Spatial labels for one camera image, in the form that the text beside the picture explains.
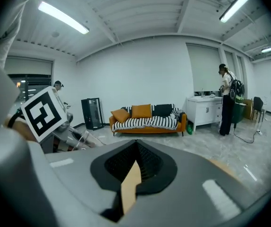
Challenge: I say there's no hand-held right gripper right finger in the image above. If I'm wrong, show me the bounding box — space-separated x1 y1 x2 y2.
124 140 256 227

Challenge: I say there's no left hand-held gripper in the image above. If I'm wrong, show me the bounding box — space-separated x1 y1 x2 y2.
20 86 104 154

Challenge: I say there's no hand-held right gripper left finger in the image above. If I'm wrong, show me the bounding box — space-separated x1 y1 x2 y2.
0 126 137 227

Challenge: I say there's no clear glass cup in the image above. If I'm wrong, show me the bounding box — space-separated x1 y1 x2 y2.
76 130 96 151

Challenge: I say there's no person's left forearm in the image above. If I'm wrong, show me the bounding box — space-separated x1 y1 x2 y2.
4 117 37 142

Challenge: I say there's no black mini fridge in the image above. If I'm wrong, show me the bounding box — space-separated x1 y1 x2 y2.
81 97 104 131

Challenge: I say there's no orange cushion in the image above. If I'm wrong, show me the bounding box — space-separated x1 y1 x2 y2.
131 104 153 119
110 108 132 124

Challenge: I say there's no white sink cabinet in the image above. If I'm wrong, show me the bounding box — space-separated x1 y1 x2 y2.
186 96 224 132

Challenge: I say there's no orange sofa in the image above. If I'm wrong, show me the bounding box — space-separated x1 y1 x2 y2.
109 104 188 137

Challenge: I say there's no striped blanket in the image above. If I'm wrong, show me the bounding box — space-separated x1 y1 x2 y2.
112 104 185 131

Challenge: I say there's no green bin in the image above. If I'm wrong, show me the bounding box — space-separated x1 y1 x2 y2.
230 101 247 124

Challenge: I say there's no cardboard box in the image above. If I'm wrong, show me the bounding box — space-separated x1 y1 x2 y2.
242 98 254 121

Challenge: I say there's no black chair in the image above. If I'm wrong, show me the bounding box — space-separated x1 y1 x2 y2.
252 96 266 123

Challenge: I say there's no wide white roller blind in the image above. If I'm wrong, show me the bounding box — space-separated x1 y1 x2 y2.
186 43 221 93

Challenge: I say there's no narrow white roller blind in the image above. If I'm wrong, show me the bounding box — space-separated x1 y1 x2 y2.
236 55 245 85
223 51 236 76

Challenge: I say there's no person's beige jacket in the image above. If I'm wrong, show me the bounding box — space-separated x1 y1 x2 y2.
0 0 37 69

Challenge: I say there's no black floor cord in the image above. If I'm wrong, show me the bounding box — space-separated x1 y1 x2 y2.
233 123 264 144

